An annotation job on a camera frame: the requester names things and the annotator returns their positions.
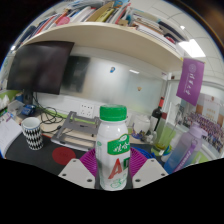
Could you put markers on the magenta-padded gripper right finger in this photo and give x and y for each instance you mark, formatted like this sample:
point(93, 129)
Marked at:
point(150, 171)

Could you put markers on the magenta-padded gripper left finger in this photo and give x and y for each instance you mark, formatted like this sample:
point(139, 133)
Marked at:
point(76, 171)

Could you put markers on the white drink bottle green cap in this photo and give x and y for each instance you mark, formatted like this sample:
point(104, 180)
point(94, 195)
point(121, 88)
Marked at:
point(112, 146)

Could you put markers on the purple translucent water jug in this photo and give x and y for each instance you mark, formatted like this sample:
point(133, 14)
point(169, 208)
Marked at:
point(183, 150)

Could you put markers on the flat round red coaster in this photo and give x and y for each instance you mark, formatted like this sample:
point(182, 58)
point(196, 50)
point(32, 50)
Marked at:
point(63, 156)

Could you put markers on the green drinking glass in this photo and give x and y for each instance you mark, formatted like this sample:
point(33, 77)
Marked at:
point(163, 136)

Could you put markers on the black desk mat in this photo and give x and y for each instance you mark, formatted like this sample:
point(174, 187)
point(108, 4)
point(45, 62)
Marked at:
point(33, 156)

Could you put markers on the white kettle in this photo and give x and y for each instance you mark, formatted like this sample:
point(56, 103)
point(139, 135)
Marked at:
point(141, 125)

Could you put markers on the dark wine bottle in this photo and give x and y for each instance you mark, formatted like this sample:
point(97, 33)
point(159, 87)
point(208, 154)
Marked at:
point(156, 116)

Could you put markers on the black white checkered mug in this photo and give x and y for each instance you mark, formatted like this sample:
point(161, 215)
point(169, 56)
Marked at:
point(33, 136)

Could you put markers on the group photo poster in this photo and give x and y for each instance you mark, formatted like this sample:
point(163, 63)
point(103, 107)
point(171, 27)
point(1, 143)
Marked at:
point(206, 130)

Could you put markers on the white paper sheet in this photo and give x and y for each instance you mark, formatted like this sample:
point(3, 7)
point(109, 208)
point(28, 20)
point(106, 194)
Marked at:
point(8, 135)

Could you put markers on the small blue device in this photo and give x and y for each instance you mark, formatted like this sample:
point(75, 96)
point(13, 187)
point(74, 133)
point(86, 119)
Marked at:
point(28, 110)

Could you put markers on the clear plastic box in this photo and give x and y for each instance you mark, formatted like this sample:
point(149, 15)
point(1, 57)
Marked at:
point(16, 107)

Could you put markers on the purple pennant flag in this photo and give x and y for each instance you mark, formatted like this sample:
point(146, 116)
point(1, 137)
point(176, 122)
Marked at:
point(190, 81)

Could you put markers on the black computer monitor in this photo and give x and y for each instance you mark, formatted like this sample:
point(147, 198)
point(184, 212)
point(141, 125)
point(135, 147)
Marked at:
point(40, 66)

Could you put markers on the white wall outlet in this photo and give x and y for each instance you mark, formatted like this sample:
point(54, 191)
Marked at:
point(87, 110)

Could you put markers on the wall shelf with books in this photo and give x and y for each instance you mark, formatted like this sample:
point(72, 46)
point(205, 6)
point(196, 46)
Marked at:
point(110, 36)

